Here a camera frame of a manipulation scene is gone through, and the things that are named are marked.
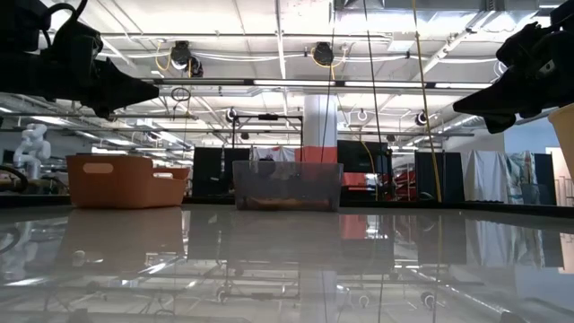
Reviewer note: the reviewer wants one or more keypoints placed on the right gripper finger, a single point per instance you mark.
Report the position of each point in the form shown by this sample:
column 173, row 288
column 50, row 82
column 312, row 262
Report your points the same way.
column 500, row 123
column 498, row 103

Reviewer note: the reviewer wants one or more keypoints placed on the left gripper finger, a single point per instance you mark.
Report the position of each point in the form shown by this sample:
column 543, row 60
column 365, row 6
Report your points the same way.
column 110, row 105
column 130, row 87

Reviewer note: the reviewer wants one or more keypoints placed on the grey translucent plastic basket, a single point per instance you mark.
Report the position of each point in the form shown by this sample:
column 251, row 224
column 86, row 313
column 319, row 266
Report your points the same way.
column 287, row 184

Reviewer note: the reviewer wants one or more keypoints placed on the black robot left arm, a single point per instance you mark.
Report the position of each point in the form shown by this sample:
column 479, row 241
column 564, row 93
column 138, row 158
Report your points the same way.
column 18, row 72

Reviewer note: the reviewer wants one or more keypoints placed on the patterned hanging cloth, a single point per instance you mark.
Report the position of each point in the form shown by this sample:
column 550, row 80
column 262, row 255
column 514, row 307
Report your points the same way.
column 520, row 170

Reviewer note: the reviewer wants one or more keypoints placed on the white hanging cloth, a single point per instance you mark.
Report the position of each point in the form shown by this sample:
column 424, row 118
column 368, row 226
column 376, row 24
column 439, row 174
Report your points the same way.
column 484, row 175

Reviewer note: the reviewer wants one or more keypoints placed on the black upright panel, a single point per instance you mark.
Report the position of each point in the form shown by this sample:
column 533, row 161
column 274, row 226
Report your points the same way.
column 237, row 154
column 448, row 175
column 207, row 172

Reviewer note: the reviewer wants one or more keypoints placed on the orange plastic basket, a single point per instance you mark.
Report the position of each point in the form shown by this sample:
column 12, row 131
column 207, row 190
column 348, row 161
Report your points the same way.
column 125, row 188

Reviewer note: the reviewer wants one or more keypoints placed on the white robot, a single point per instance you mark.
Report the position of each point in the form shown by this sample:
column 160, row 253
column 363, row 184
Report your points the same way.
column 33, row 148

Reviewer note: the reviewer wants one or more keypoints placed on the black monitor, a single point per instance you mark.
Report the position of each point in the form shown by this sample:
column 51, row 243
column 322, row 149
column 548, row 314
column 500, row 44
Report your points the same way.
column 359, row 157

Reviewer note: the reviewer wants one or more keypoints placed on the white printed cloth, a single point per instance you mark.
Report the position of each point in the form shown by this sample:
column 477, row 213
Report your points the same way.
column 269, row 154

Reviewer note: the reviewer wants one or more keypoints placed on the white pillar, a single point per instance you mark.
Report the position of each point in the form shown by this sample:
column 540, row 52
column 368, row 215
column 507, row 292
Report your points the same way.
column 314, row 121

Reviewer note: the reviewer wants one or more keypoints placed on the red-orange panel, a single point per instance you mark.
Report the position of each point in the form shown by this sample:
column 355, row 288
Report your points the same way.
column 314, row 154

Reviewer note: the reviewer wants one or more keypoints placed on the black frame stand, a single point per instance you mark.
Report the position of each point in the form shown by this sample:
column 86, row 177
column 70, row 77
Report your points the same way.
column 268, row 117

